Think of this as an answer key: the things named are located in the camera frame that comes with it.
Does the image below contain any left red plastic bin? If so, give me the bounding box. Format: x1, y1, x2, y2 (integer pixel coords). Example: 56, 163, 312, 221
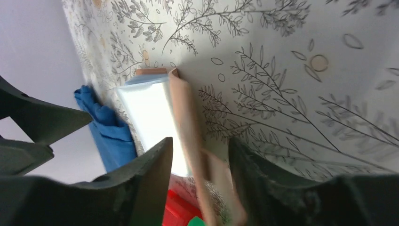
162, 190, 203, 226

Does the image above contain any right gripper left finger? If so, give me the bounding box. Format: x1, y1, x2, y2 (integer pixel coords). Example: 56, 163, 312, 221
0, 137, 173, 226

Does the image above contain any green plastic bin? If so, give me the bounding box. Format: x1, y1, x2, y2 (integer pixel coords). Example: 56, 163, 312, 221
187, 216, 206, 226

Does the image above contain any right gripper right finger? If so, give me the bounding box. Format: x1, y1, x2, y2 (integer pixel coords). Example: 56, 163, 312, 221
228, 137, 399, 226

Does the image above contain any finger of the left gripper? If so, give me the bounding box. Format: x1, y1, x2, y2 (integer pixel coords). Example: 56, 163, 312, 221
0, 137, 54, 176
0, 78, 92, 145

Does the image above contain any blue folded cloth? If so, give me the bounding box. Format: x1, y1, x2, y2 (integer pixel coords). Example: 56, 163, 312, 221
74, 85, 137, 172

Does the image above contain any floral patterned table mat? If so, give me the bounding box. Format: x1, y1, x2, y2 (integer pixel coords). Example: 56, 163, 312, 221
63, 0, 399, 180

